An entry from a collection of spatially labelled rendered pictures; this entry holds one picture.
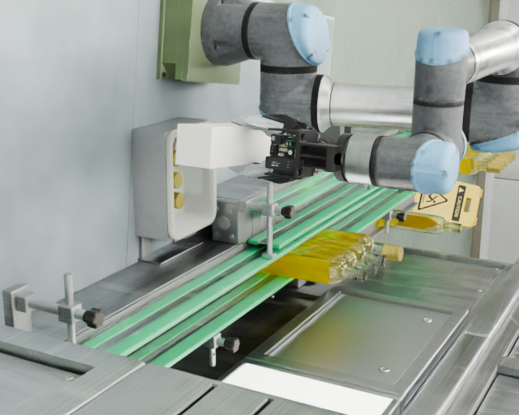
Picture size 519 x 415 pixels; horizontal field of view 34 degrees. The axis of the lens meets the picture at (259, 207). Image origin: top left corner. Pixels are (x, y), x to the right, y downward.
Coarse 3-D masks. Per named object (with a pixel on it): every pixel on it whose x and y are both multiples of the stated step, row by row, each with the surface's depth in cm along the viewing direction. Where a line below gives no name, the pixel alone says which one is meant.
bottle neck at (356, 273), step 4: (344, 268) 183; (348, 268) 182; (352, 268) 182; (356, 268) 182; (360, 268) 182; (364, 268) 182; (344, 272) 182; (348, 272) 182; (352, 272) 182; (356, 272) 181; (360, 272) 181; (364, 272) 181; (344, 276) 183; (348, 276) 182; (352, 276) 182; (356, 276) 181; (360, 276) 181; (364, 276) 181; (356, 280) 182; (360, 280) 181; (364, 280) 181
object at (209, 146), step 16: (192, 128) 124; (208, 128) 123; (224, 128) 126; (240, 128) 130; (176, 144) 126; (192, 144) 124; (208, 144) 123; (224, 144) 126; (240, 144) 131; (256, 144) 136; (176, 160) 126; (192, 160) 125; (208, 160) 123; (224, 160) 127; (240, 160) 131; (256, 160) 136
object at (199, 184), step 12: (168, 144) 162; (168, 156) 162; (168, 168) 163; (180, 168) 179; (192, 168) 180; (204, 168) 178; (168, 180) 164; (192, 180) 180; (204, 180) 179; (216, 180) 179; (168, 192) 164; (180, 192) 180; (192, 192) 181; (204, 192) 180; (216, 192) 180; (168, 204) 165; (192, 204) 182; (204, 204) 181; (216, 204) 180; (168, 216) 166; (180, 216) 180; (192, 216) 180; (204, 216) 180; (168, 228) 166; (180, 228) 172; (192, 228) 173
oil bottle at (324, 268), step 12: (288, 252) 188; (300, 252) 188; (312, 252) 188; (276, 264) 189; (288, 264) 187; (300, 264) 186; (312, 264) 184; (324, 264) 183; (336, 264) 182; (288, 276) 188; (300, 276) 186; (312, 276) 185; (324, 276) 183; (336, 276) 182
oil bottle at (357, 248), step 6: (306, 240) 197; (312, 240) 197; (318, 240) 197; (324, 240) 197; (330, 240) 197; (336, 240) 197; (342, 240) 197; (330, 246) 194; (336, 246) 194; (342, 246) 193; (348, 246) 193; (354, 246) 193; (360, 246) 194; (354, 252) 192; (360, 252) 192; (360, 258) 192
